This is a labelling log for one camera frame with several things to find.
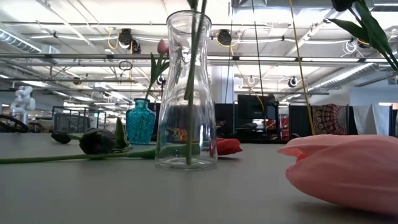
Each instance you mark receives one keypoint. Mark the patterned mandala tapestry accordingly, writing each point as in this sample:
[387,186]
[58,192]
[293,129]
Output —
[329,119]

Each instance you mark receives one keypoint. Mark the clear glass vase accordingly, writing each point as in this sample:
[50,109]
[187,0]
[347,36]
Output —
[174,124]

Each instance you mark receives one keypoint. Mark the blue glass vase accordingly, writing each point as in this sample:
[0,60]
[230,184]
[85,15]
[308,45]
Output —
[140,124]

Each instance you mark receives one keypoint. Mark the black monitor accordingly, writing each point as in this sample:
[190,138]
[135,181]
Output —
[255,107]

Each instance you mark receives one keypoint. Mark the grey table mat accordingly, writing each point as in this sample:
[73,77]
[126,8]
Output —
[93,193]

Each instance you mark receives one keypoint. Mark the pink tulip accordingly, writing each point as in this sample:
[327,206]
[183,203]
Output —
[342,171]
[162,47]

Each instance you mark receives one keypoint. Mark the red tulip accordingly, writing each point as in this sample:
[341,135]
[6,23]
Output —
[196,43]
[190,130]
[228,146]

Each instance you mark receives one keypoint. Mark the black partition panel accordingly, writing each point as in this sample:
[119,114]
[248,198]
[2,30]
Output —
[300,121]

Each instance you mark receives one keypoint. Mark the grey ceiling duct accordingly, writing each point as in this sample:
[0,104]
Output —
[18,42]
[342,77]

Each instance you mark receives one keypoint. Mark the grey hanging cloth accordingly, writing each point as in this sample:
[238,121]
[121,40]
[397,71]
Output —
[373,119]

